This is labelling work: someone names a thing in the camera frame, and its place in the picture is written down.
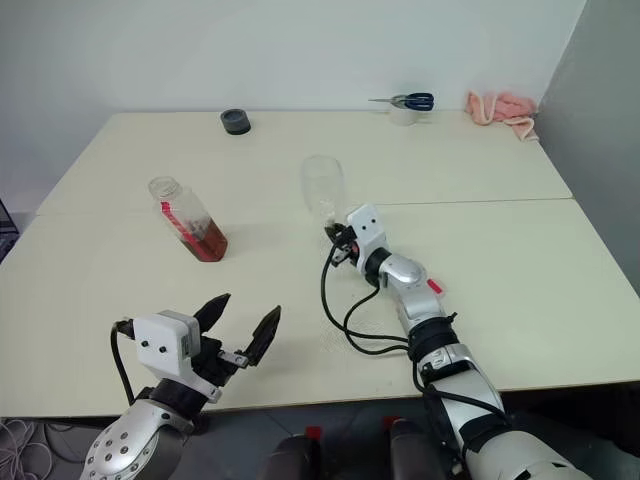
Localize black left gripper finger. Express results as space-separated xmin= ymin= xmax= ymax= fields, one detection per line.
xmin=193 ymin=292 xmax=232 ymax=335
xmin=242 ymin=304 xmax=283 ymax=369

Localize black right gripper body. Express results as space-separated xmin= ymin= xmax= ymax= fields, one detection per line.
xmin=329 ymin=230 xmax=359 ymax=267

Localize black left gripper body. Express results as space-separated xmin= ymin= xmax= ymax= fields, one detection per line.
xmin=192 ymin=334 xmax=250 ymax=389

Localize bottle with red liquid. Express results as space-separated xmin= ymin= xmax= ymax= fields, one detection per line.
xmin=147 ymin=175 xmax=230 ymax=263

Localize dark rounded shape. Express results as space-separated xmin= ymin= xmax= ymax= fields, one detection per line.
xmin=259 ymin=434 xmax=322 ymax=480
xmin=387 ymin=419 xmax=442 ymax=480

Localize dark grey round cap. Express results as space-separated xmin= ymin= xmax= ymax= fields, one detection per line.
xmin=219 ymin=108 xmax=252 ymax=136

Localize pink towel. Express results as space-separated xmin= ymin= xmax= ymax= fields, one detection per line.
xmin=465 ymin=89 xmax=540 ymax=143

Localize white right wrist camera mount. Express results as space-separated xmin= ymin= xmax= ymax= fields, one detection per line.
xmin=346 ymin=203 xmax=391 ymax=269

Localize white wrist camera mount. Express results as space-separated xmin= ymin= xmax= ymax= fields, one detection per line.
xmin=346 ymin=203 xmax=391 ymax=269
xmin=132 ymin=309 xmax=224 ymax=404

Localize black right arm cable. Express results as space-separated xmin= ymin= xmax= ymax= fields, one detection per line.
xmin=319 ymin=248 xmax=507 ymax=426

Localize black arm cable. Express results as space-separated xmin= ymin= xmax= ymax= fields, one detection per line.
xmin=109 ymin=317 xmax=139 ymax=407
xmin=319 ymin=248 xmax=507 ymax=426

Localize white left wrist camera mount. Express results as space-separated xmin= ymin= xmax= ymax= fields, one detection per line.
xmin=132 ymin=309 xmax=224 ymax=404

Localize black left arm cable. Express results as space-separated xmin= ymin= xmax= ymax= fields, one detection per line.
xmin=109 ymin=317 xmax=139 ymax=407

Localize blue-handled scissors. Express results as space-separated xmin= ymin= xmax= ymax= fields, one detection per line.
xmin=368 ymin=92 xmax=435 ymax=112

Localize pale coiled floor cable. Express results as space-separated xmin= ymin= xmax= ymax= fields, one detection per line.
xmin=0 ymin=417 xmax=96 ymax=480

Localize black wire rack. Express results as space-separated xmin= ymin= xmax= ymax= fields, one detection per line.
xmin=0 ymin=197 xmax=19 ymax=261

